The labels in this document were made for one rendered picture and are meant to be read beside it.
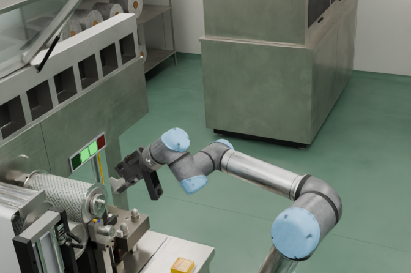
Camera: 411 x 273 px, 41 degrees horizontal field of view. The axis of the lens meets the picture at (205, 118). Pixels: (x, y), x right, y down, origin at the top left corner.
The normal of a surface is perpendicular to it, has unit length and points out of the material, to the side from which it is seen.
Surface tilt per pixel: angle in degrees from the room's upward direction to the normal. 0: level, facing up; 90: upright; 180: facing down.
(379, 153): 0
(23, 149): 90
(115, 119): 90
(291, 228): 84
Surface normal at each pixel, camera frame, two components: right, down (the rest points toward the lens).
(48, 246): 0.90, 0.14
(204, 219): -0.06, -0.90
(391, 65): -0.43, 0.42
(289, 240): -0.59, 0.28
